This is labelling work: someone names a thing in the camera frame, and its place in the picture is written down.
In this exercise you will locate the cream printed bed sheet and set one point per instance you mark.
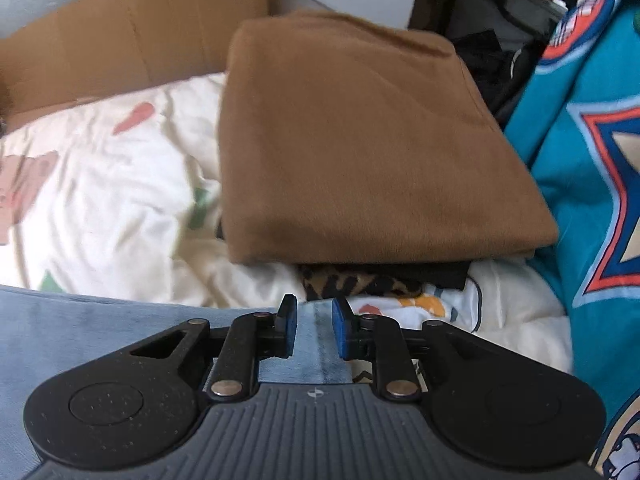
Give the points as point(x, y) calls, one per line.
point(110, 200)

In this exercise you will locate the flat brown cardboard sheet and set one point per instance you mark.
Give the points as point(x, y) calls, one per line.
point(125, 40)

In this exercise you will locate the teal printed blanket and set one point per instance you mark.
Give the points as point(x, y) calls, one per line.
point(590, 150)

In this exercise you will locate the black folded garment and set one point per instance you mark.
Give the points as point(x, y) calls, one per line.
point(435, 272)

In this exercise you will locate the blue denim pants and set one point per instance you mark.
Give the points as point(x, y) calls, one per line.
point(75, 325)

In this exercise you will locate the grey storage bag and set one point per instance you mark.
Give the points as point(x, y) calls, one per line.
point(505, 5)

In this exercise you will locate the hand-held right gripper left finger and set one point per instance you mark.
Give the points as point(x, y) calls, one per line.
point(289, 330)

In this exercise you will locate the leopard print garment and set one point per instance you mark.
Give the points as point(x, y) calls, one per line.
point(350, 282)

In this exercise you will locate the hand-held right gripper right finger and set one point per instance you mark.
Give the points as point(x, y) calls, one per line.
point(341, 332)

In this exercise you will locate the brown folded garment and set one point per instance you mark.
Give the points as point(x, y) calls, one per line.
point(360, 150)

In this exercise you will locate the black crumpled bag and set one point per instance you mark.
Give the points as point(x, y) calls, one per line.
point(492, 70)

